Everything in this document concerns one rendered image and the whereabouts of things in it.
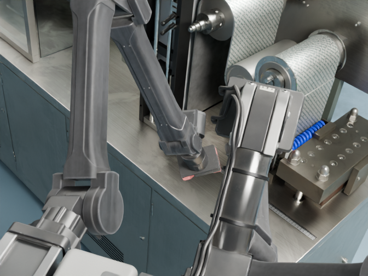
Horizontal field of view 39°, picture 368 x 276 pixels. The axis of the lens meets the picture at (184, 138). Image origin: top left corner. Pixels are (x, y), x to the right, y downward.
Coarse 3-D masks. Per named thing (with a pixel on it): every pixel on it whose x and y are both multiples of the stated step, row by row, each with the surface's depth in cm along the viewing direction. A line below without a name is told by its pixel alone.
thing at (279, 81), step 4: (272, 68) 148; (264, 72) 148; (268, 72) 147; (272, 72) 146; (276, 72) 146; (264, 76) 149; (268, 76) 148; (276, 76) 146; (280, 76) 146; (260, 80) 151; (272, 80) 148; (276, 80) 147; (280, 80) 146; (284, 80) 147; (268, 84) 149; (272, 84) 148; (276, 84) 147; (280, 84) 146; (284, 84) 147; (284, 88) 148
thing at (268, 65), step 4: (328, 36) 161; (332, 40) 159; (336, 44) 159; (340, 52) 160; (340, 56) 160; (264, 64) 149; (268, 64) 148; (272, 64) 147; (276, 64) 146; (260, 68) 151; (264, 68) 150; (268, 68) 149; (276, 68) 147; (280, 68) 146; (284, 68) 145; (260, 72) 152; (280, 72) 146; (284, 72) 145; (260, 76) 153; (284, 76) 146; (288, 76) 145; (288, 80) 146; (288, 84) 146; (288, 88) 147
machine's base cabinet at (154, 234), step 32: (0, 64) 223; (0, 96) 239; (32, 96) 213; (0, 128) 257; (32, 128) 227; (64, 128) 203; (32, 160) 243; (64, 160) 216; (128, 192) 187; (128, 224) 198; (160, 224) 179; (192, 224) 164; (352, 224) 172; (128, 256) 210; (160, 256) 189; (192, 256) 173; (320, 256) 163; (352, 256) 205
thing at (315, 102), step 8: (320, 88) 160; (328, 88) 164; (312, 96) 158; (320, 96) 163; (328, 96) 168; (304, 104) 157; (312, 104) 162; (320, 104) 167; (304, 112) 161; (312, 112) 166; (320, 112) 171; (304, 120) 165; (312, 120) 170; (304, 128) 168
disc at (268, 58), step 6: (264, 60) 149; (270, 60) 148; (276, 60) 146; (282, 60) 145; (258, 66) 152; (288, 66) 144; (288, 72) 145; (294, 78) 144; (294, 84) 145; (294, 90) 146
